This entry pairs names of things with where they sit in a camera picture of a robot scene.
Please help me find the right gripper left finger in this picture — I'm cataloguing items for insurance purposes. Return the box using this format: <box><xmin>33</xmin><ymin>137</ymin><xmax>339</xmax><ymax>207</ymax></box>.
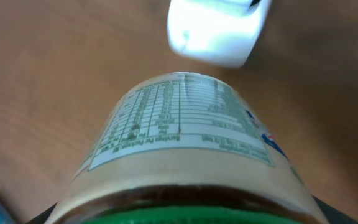
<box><xmin>25</xmin><ymin>203</ymin><xmax>57</xmax><ymax>224</ymax></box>

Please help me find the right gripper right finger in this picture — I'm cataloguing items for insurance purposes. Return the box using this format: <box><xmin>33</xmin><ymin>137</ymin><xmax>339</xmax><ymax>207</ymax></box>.
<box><xmin>313</xmin><ymin>196</ymin><xmax>358</xmax><ymax>224</ymax></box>

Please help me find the green lid jar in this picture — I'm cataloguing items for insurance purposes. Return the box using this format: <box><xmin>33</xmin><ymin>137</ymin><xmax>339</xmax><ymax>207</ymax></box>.
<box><xmin>47</xmin><ymin>72</ymin><xmax>327</xmax><ymax>223</ymax></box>

